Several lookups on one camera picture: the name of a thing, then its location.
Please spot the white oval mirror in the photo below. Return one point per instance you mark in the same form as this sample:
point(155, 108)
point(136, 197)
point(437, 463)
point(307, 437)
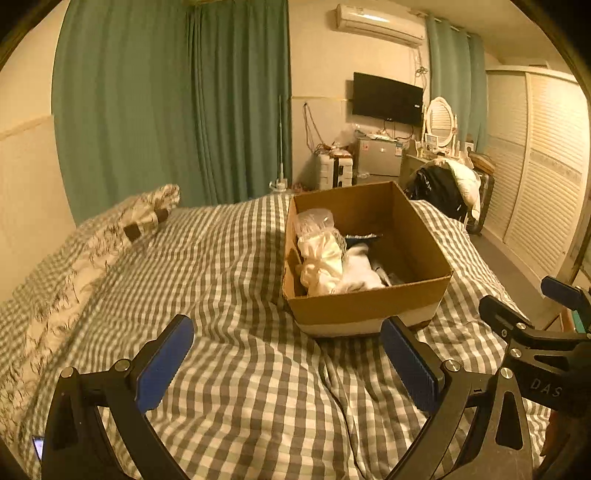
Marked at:
point(439, 121)

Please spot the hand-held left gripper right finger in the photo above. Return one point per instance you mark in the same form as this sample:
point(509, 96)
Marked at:
point(408, 364)

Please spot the clear plastic bag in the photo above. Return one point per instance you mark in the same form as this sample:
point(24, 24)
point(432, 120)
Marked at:
point(344, 138)

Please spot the white louvered wardrobe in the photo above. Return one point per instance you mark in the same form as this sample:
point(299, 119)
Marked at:
point(531, 175)

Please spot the silver mini fridge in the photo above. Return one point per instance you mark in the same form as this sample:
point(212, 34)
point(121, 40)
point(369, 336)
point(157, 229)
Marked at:
point(378, 158)

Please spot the floral patterned pillow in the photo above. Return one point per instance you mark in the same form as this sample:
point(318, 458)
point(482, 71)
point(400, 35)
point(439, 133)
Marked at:
point(69, 277)

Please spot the white mop pole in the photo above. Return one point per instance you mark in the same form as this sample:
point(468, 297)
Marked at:
point(280, 143)

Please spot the white drawer unit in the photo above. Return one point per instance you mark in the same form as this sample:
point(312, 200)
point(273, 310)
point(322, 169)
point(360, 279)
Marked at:
point(333, 171)

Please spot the wide green curtain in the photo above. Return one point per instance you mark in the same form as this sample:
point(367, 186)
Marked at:
point(244, 101)
point(124, 101)

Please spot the black wall television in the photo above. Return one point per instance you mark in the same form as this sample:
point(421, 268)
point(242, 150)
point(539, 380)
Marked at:
point(387, 98)

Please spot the narrow green curtain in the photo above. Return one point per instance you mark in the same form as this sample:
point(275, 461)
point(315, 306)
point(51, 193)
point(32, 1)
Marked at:
point(455, 83)

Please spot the silver foil packet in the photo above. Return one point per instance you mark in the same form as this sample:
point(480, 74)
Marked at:
point(364, 237)

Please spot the clear plastic bottle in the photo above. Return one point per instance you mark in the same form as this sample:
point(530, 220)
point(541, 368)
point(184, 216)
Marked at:
point(316, 219)

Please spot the cream white cloth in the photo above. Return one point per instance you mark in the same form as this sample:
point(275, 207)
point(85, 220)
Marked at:
point(321, 263)

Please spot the grey checked blanket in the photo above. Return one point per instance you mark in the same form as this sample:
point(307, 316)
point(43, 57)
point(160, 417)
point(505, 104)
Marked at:
point(231, 295)

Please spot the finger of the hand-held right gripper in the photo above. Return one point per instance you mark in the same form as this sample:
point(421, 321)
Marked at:
point(501, 316)
point(561, 288)

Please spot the wooden stool teal seat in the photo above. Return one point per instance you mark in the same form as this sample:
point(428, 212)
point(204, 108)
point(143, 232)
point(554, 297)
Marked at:
point(577, 321)

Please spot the smartphone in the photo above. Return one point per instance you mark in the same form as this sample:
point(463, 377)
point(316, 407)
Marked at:
point(39, 448)

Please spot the white air conditioner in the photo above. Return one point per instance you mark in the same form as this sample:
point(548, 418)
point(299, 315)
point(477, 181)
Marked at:
point(378, 23)

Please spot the grey suitcase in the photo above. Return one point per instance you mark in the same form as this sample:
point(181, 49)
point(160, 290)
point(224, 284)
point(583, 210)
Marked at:
point(482, 203)

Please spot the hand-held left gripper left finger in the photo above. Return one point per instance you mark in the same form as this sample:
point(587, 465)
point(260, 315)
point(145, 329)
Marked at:
point(161, 364)

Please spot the white sock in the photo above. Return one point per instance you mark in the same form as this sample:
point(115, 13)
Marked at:
point(362, 272)

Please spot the brown cardboard box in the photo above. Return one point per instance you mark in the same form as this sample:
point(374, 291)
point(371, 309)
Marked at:
point(364, 309)

